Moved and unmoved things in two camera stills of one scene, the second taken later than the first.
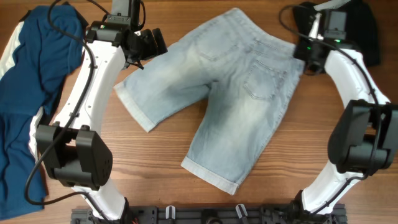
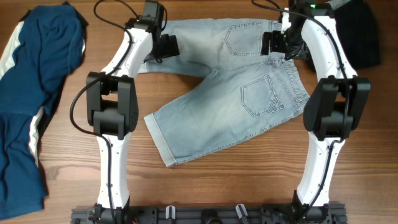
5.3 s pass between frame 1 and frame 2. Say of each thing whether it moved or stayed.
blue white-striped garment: stayed
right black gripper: moved
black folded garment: stayed
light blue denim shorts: moved
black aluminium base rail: stayed
